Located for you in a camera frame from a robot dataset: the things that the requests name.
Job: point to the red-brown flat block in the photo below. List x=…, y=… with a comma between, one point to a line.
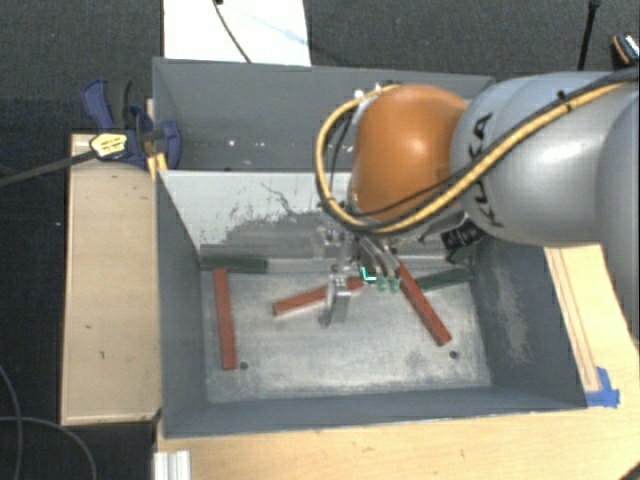
x=425, y=308
x=225, y=318
x=300, y=302

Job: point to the black cylinder on white bracket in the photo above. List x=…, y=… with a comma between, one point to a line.
x=462, y=240

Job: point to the grey metal bin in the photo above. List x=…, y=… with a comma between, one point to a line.
x=350, y=353

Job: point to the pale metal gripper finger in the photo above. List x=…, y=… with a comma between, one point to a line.
x=327, y=303
x=343, y=308

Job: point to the pale wood flat board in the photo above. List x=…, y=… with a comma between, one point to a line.
x=112, y=293

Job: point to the dark green flat block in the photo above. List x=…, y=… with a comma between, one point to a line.
x=235, y=264
x=442, y=279

